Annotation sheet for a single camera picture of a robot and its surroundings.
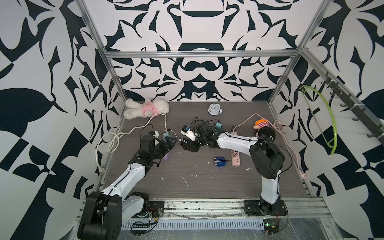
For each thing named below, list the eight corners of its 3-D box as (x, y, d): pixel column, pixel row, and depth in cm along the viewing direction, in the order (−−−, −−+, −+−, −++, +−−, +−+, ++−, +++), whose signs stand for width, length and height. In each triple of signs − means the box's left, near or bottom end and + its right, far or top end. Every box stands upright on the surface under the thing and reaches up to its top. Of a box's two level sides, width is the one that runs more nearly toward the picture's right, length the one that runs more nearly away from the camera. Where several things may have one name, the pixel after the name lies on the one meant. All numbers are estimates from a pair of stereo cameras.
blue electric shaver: (213, 166, 90) (214, 164, 87) (213, 158, 93) (213, 156, 90) (225, 166, 90) (226, 164, 87) (224, 158, 93) (225, 156, 90)
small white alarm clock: (208, 115, 114) (209, 111, 110) (207, 106, 120) (208, 102, 116) (222, 115, 114) (222, 111, 111) (220, 106, 120) (221, 103, 116)
